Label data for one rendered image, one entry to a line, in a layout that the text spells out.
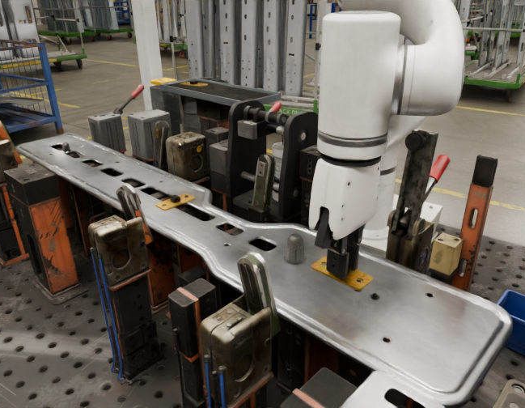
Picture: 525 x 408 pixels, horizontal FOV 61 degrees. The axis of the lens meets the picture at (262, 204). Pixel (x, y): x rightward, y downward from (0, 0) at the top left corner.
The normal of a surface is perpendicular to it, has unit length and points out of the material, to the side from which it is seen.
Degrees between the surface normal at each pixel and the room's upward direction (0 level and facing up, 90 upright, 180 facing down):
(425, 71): 64
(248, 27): 87
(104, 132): 90
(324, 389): 0
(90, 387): 0
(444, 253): 90
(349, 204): 90
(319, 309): 0
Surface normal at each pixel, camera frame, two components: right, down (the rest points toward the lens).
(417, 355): -0.01, -0.90
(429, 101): -0.21, 0.74
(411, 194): -0.68, 0.18
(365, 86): -0.11, 0.42
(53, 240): 0.72, 0.29
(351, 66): -0.33, 0.41
